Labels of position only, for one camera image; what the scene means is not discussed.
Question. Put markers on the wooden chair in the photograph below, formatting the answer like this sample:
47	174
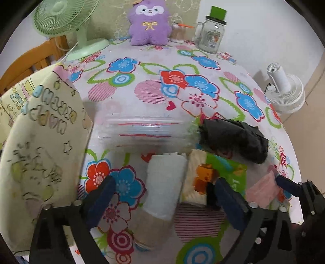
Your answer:
37	58

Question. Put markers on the white floor fan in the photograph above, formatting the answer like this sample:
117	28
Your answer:
286	92

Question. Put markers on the purple plush toy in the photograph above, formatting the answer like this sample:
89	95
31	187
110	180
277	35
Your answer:
149	23

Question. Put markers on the green patterned wall board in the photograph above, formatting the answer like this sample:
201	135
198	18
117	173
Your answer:
110	18

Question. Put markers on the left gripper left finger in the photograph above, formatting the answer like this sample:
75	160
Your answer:
49	243

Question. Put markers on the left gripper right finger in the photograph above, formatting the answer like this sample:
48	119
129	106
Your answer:
265	235

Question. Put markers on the white towel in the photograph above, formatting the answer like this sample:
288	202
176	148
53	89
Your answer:
165	176

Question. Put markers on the beige cabinet door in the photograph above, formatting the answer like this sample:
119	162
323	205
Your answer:
306	130

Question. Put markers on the clear plastic sheet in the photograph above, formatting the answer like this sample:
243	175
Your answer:
148	134

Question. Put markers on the green desk fan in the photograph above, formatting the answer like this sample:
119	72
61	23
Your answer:
57	18

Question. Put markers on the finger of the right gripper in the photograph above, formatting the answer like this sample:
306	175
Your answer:
288	185

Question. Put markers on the toothpick holder orange lid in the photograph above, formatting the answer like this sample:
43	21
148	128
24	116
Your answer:
179	32

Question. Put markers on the black plastic bag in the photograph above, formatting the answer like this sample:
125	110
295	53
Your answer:
224	134

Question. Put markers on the floral plastic tablecloth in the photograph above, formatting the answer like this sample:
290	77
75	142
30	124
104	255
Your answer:
147	100

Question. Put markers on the yellow fabric storage box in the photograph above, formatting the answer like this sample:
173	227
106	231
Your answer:
42	158

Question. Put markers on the pink cloth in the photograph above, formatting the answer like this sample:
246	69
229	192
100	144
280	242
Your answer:
264	191

